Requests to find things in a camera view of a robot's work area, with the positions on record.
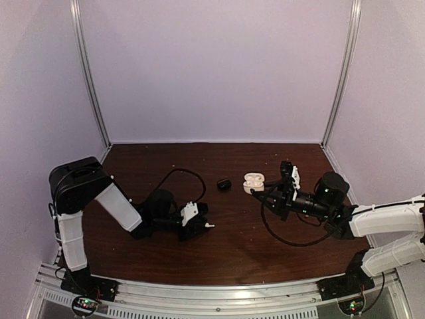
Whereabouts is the white earbud charging case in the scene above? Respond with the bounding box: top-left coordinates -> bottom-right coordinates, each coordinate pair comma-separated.
243,172 -> 265,194

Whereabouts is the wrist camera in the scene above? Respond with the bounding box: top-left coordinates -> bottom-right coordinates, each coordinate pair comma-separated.
180,202 -> 209,227
280,160 -> 300,201

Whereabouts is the black earbud charging case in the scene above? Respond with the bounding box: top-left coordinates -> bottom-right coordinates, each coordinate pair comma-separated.
216,179 -> 232,191

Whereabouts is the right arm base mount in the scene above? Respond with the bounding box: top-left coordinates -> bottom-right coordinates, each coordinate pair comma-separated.
317,272 -> 375,301

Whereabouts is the left aluminium frame post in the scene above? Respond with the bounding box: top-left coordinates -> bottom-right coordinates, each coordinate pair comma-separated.
69,0 -> 112,149

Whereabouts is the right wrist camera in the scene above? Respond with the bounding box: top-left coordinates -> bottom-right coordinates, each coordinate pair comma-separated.
280,160 -> 300,201

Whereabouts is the right black braided cable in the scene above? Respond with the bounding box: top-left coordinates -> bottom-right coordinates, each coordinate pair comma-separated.
260,185 -> 336,247

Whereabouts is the circuit board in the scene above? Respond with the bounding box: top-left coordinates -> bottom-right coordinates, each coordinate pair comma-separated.
71,296 -> 99,316
338,298 -> 365,316

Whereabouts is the left black braided cable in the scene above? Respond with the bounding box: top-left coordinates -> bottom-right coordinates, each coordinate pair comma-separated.
154,168 -> 207,210

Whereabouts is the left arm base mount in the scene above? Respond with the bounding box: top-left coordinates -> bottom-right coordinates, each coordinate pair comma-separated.
60,273 -> 118,302

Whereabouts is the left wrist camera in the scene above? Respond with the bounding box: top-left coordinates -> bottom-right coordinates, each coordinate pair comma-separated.
180,202 -> 209,227

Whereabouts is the right aluminium frame post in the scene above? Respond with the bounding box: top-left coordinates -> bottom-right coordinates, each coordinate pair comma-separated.
321,0 -> 362,150

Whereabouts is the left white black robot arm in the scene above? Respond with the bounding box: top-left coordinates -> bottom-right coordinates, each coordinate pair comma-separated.
48,157 -> 214,295

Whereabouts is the aluminium front rail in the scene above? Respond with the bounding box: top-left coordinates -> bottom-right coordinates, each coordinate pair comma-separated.
24,263 -> 413,318

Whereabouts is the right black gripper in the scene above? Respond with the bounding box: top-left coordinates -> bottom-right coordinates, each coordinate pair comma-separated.
253,179 -> 333,221

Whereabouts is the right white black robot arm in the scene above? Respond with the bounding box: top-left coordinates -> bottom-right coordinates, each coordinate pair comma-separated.
243,167 -> 424,294

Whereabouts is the right circuit board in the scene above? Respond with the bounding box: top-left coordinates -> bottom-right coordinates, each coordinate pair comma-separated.
338,298 -> 365,316

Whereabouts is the aluminium frame post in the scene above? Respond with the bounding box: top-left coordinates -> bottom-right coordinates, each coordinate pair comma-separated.
321,0 -> 362,150
69,0 -> 112,149

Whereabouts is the black braided cable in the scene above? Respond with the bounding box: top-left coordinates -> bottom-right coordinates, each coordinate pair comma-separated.
154,168 -> 207,210
260,185 -> 336,247

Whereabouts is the left circuit board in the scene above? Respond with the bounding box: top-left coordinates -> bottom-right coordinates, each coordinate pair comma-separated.
71,296 -> 99,316

